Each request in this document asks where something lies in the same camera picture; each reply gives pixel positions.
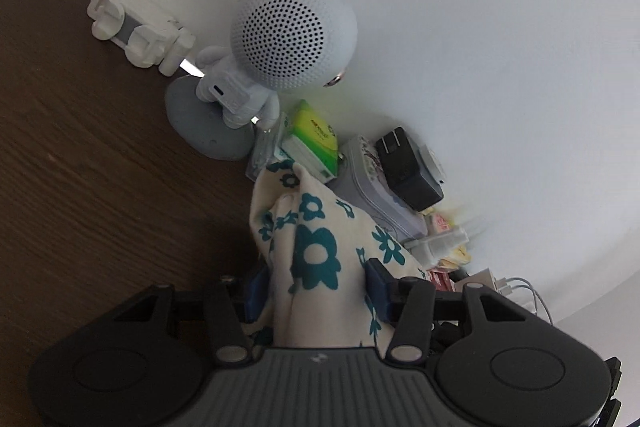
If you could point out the green white small boxes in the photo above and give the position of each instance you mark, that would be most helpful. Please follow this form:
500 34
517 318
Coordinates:
301 136

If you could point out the grey decorated tin box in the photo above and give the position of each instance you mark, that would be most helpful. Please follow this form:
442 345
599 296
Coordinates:
361 182

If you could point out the small white spray bottle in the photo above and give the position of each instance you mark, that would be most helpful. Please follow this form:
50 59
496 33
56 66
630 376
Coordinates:
430 250

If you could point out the black labelled box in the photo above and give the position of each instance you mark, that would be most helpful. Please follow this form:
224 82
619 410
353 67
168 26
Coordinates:
445 280

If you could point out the white robot speaker figure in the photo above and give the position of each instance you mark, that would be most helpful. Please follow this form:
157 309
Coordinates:
274 46

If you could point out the cream teal flower garment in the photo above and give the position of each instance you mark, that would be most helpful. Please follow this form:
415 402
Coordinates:
315 246

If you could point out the white phone clamp holder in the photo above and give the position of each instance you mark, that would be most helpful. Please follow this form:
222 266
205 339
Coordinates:
147 33

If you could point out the black charger adapter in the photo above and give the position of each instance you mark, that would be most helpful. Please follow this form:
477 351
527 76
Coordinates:
405 171

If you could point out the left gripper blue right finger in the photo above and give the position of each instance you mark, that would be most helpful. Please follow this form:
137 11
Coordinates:
406 304

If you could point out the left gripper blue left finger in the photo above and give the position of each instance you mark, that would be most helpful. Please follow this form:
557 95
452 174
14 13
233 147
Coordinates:
241 302

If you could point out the yellow pink packets stack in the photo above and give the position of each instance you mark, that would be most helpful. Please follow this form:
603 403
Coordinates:
437 223

